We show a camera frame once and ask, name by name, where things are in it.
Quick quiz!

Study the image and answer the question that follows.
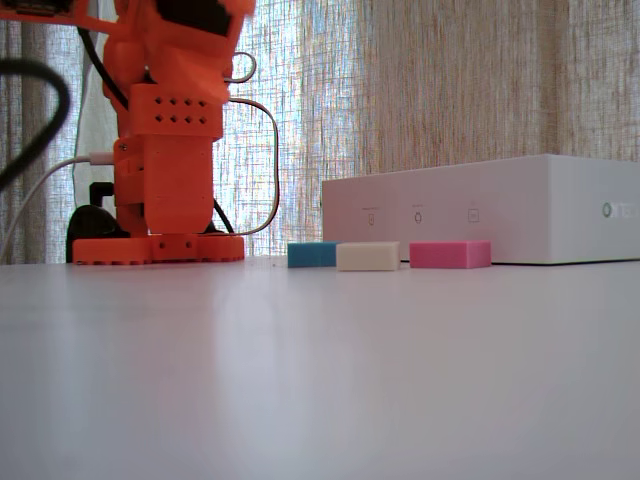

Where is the thick black cable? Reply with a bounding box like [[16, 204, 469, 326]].
[[0, 58, 73, 192]]

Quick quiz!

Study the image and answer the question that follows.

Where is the white cardboard box bin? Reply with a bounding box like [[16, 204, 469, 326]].
[[321, 153, 640, 267]]

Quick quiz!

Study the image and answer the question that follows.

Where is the black table clamp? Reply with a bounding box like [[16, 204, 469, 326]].
[[65, 181, 132, 265]]

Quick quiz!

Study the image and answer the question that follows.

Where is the black power cable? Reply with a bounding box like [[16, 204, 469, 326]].
[[212, 198, 236, 236]]

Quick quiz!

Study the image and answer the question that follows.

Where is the beige woven curtain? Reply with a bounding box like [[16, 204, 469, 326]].
[[0, 0, 640, 266]]

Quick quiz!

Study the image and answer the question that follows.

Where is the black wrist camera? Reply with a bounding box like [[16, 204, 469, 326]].
[[0, 0, 92, 22]]

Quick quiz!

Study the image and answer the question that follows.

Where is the orange robot base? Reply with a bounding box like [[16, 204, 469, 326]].
[[71, 83, 247, 267]]

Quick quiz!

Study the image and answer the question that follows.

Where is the white usb cable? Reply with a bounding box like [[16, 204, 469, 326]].
[[0, 151, 117, 265]]

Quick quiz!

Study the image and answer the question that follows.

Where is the pink foam cuboid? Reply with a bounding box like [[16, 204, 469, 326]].
[[408, 239, 493, 270]]

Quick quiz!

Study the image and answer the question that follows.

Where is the orange gripper black servo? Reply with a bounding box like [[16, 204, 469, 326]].
[[148, 0, 257, 105]]

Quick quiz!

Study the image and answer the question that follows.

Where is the red white black servo cable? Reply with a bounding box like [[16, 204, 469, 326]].
[[223, 51, 259, 84], [219, 96, 281, 237]]

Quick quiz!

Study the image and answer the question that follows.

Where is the cream foam cuboid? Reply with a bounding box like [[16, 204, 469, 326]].
[[335, 240, 402, 273]]

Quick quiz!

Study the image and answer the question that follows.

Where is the thin black cable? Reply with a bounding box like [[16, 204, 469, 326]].
[[76, 25, 130, 110]]

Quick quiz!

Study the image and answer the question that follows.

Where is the blue foam cuboid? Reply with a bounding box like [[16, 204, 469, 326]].
[[287, 241, 342, 270]]

